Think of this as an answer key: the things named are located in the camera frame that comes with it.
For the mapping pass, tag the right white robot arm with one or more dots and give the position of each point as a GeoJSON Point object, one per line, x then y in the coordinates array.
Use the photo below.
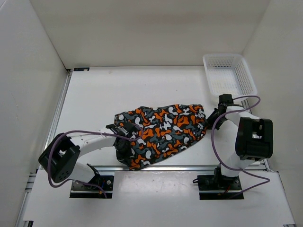
{"type": "Point", "coordinates": [254, 139]}

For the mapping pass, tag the black corner label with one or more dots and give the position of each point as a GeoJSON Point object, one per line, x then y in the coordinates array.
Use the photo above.
{"type": "Point", "coordinates": [81, 69]}

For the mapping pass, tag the white plastic basket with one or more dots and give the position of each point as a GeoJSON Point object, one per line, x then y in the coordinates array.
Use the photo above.
{"type": "Point", "coordinates": [228, 73]}

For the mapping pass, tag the aluminium front rail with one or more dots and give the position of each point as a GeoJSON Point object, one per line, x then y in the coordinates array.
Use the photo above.
{"type": "Point", "coordinates": [158, 168]}

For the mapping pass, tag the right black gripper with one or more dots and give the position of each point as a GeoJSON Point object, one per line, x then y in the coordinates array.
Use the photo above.
{"type": "Point", "coordinates": [209, 123]}

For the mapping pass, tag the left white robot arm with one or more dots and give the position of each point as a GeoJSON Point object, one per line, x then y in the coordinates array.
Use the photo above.
{"type": "Point", "coordinates": [60, 158]}

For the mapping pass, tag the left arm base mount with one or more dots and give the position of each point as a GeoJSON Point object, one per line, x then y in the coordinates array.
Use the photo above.
{"type": "Point", "coordinates": [99, 187]}

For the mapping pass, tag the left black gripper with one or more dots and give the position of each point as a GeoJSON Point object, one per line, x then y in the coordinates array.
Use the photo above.
{"type": "Point", "coordinates": [125, 158]}

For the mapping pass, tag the orange camouflage shorts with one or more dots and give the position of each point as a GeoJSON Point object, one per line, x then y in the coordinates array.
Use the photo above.
{"type": "Point", "coordinates": [167, 131]}

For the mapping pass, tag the aluminium left side rail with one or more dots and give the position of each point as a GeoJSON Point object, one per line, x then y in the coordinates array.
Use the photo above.
{"type": "Point", "coordinates": [58, 109]}

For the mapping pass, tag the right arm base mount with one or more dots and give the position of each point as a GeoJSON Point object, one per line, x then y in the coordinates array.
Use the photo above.
{"type": "Point", "coordinates": [218, 187]}

